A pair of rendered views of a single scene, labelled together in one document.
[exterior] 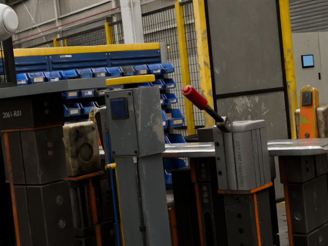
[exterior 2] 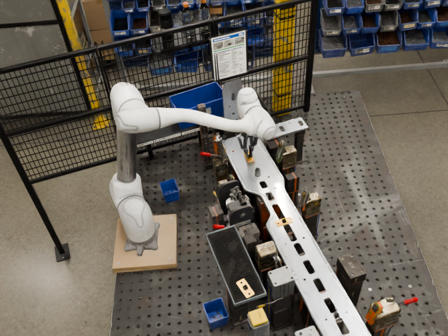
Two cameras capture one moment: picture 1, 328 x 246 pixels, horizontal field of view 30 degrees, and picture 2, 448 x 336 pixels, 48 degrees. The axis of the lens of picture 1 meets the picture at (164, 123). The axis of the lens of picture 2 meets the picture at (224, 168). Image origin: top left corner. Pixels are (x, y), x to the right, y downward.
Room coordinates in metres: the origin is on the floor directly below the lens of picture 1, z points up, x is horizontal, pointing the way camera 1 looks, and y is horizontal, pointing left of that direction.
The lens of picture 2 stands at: (0.23, -0.43, 2.98)
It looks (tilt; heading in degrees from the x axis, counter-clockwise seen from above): 46 degrees down; 36
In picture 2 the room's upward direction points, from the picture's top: 5 degrees counter-clockwise
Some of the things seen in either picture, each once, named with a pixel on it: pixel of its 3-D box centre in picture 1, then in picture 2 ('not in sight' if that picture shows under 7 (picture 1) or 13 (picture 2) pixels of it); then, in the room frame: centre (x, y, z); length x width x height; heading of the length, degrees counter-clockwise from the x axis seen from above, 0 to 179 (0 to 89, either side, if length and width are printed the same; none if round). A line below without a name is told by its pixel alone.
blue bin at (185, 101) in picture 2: not in sight; (199, 105); (2.03, 1.03, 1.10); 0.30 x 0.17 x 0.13; 147
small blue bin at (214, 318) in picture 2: not in sight; (216, 314); (1.12, 0.33, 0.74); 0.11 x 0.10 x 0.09; 52
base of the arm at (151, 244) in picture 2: not in sight; (141, 237); (1.28, 0.92, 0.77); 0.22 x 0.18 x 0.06; 34
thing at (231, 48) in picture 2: not in sight; (229, 55); (2.30, 0.97, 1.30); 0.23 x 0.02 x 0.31; 142
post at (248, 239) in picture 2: not in sight; (250, 262); (1.37, 0.29, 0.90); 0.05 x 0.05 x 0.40; 52
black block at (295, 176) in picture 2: not in sight; (291, 193); (1.90, 0.34, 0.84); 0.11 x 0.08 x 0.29; 142
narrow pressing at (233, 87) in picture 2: not in sight; (233, 105); (2.05, 0.80, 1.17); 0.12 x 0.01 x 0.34; 142
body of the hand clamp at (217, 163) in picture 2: not in sight; (221, 182); (1.75, 0.70, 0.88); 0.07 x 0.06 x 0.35; 142
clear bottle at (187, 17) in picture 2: not in sight; (187, 19); (2.19, 1.17, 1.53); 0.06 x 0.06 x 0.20
